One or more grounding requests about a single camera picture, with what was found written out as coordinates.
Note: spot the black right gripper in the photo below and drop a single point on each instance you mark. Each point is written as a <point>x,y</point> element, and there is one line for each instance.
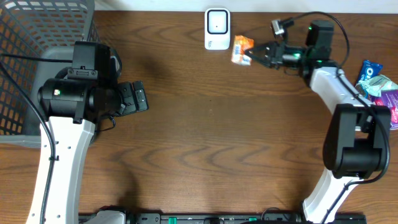
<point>274,53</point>

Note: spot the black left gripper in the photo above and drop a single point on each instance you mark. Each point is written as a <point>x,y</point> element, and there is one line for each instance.
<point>133,96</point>

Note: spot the orange snack packet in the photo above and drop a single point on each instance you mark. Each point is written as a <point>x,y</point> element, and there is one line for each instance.
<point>240,45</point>

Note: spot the blue oreo cookie pack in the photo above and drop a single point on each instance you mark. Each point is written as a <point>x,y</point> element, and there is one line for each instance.
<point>369,70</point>

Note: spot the mint green wipes packet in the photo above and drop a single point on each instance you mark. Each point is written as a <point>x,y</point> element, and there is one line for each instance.
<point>375,86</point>

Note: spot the red purple liner packet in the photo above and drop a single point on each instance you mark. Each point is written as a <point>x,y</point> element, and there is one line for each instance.
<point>388,99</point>

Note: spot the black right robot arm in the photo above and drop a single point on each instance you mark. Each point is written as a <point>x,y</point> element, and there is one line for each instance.
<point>356,148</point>

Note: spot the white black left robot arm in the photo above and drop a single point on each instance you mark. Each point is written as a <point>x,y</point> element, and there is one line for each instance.
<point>73,103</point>

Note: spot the white barcode scanner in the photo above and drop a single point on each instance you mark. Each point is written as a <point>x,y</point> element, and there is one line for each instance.
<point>217,29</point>

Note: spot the dark grey plastic mesh basket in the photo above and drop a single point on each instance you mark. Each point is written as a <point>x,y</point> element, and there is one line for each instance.
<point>37,41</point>

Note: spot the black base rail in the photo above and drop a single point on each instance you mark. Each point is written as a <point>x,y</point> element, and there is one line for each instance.
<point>270,216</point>

